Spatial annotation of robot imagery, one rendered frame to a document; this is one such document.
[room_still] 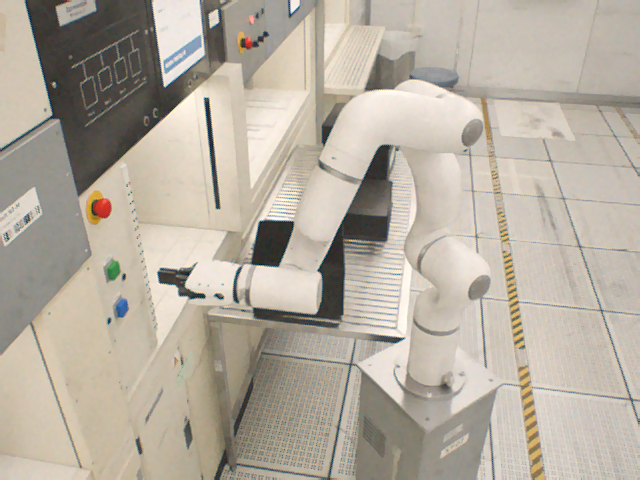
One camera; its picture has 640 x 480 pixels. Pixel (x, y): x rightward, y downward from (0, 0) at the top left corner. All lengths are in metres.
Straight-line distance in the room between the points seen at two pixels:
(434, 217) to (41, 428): 0.92
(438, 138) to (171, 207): 1.17
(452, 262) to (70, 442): 0.88
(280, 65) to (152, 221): 1.46
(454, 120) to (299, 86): 2.26
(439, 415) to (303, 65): 2.17
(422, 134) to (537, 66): 4.94
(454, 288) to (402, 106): 0.45
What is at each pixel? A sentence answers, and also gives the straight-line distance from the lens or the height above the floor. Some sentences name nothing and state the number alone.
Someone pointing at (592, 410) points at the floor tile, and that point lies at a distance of 2.80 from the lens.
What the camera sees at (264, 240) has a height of 0.86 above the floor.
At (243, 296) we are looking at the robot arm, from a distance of 1.18.
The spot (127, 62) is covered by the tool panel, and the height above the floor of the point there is 1.57.
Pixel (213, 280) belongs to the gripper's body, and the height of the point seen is 1.22.
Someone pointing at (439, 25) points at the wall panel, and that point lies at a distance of 5.86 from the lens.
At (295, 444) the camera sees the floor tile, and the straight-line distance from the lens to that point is 2.45.
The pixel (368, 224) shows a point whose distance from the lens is 2.13.
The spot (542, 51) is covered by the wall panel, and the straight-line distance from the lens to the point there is 5.99.
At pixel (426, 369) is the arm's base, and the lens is 1.57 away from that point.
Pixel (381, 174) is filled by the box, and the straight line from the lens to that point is 2.49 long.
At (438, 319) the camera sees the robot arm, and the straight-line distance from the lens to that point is 1.46.
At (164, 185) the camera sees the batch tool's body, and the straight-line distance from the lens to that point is 2.02.
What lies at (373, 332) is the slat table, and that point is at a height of 0.76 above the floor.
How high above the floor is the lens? 1.92
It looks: 33 degrees down
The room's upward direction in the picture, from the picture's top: straight up
